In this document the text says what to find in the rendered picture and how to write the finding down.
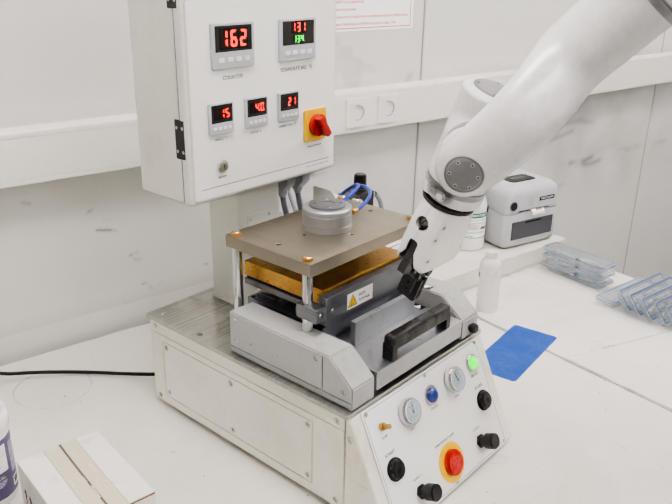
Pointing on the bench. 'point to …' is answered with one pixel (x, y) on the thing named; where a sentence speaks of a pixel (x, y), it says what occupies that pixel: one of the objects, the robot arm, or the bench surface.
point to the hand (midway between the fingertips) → (412, 284)
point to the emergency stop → (453, 462)
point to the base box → (274, 419)
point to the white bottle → (489, 282)
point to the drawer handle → (437, 316)
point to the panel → (432, 428)
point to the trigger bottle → (474, 239)
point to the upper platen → (289, 284)
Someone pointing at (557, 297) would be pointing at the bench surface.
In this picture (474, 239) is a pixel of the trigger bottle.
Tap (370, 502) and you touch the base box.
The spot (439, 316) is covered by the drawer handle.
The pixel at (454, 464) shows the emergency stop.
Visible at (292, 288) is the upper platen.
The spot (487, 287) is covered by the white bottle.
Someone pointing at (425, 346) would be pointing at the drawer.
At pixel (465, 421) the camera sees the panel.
